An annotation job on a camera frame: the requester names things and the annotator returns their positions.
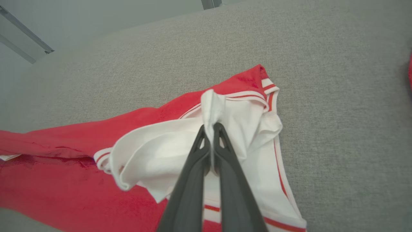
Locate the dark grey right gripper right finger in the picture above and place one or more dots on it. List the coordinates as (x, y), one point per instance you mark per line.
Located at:
(236, 199)

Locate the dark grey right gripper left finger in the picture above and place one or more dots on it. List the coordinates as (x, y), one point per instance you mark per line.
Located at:
(190, 193)

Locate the red white Bulls jersey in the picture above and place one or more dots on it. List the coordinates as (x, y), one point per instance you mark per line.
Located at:
(64, 180)

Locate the red shorts white waistband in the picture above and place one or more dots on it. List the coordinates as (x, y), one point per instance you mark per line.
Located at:
(410, 72)

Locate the grey fabric sofa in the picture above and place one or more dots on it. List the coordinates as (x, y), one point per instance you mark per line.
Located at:
(338, 112)

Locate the grey metal frame post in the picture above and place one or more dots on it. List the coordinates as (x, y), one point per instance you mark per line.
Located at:
(210, 3)
(22, 38)

